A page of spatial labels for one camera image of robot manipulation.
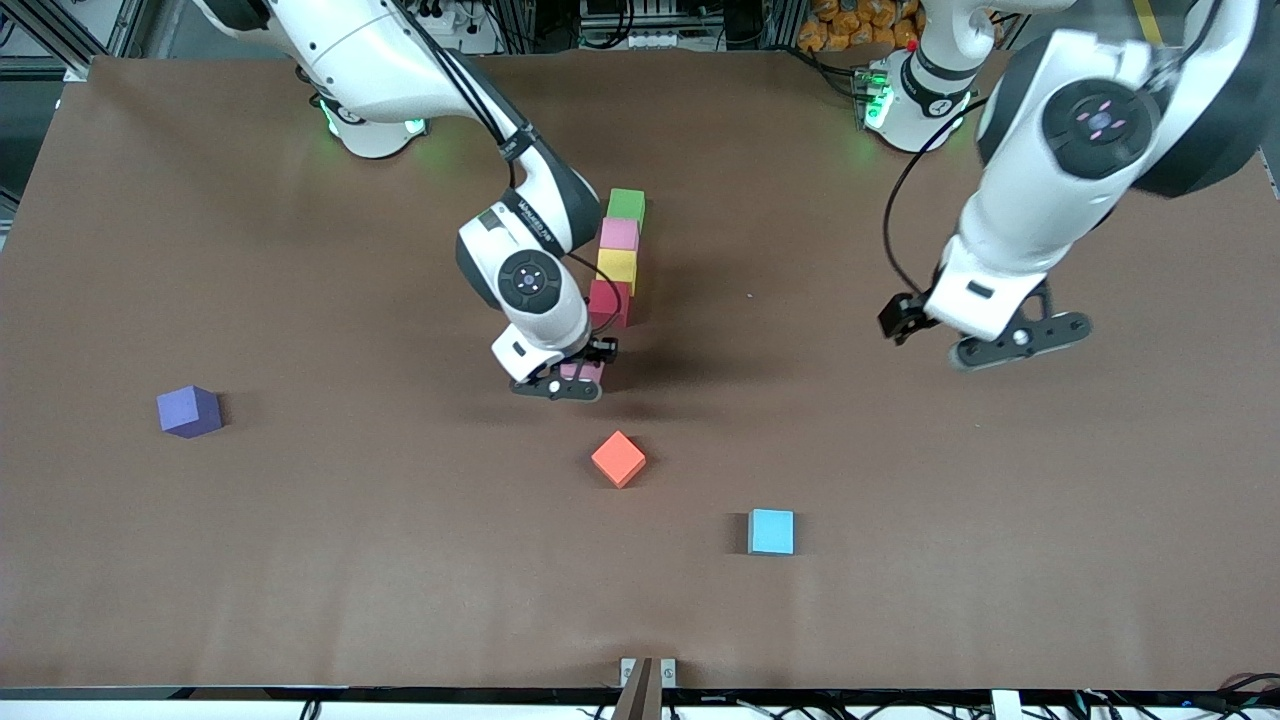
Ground red foam block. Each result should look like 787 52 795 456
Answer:
587 279 634 330

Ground yellow foam block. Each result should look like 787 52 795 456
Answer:
596 247 640 293

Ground orange foam block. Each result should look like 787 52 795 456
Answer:
590 430 648 490

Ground light blue foam block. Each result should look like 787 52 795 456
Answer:
747 508 796 557

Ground orange bagged goods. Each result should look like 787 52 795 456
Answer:
797 0 926 53

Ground white rack equipment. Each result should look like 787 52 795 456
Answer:
578 0 701 49

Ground brown pole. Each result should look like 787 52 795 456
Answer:
610 657 656 720

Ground brown table cover sheet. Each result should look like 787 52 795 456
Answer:
0 50 1280 691

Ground purple foam block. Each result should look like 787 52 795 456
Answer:
156 385 223 440

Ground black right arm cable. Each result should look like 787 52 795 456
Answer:
395 0 626 326

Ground small metal bracket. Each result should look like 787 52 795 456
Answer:
619 656 678 691

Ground black cable bundle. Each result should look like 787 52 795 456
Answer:
1065 672 1280 720

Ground aluminium frame profile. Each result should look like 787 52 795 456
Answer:
0 0 141 83

